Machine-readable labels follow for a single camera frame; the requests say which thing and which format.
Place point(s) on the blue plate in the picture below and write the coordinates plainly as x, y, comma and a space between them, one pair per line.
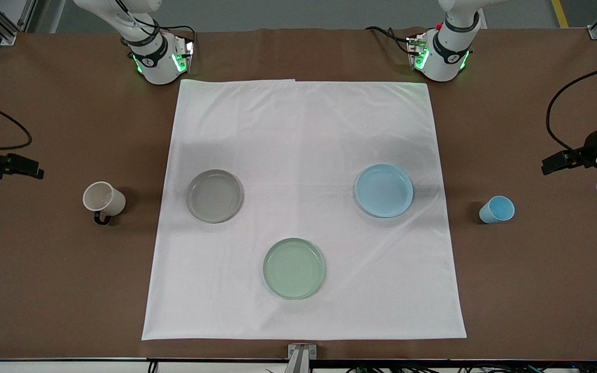
384, 190

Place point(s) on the gray plate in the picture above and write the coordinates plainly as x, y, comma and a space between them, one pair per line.
214, 196

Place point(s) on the green plate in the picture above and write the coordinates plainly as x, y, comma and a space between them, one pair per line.
294, 268

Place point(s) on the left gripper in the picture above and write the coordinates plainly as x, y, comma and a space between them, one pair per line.
590, 147

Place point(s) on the blue cup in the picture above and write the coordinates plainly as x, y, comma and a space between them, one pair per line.
498, 210

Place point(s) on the brown table cover sheet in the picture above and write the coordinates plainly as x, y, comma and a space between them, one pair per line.
44, 285

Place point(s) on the grey metal table bracket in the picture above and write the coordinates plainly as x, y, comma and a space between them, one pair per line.
301, 355

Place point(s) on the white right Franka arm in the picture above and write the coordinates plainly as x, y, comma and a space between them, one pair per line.
153, 57

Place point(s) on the white square cloth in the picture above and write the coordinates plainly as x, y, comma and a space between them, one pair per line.
303, 145

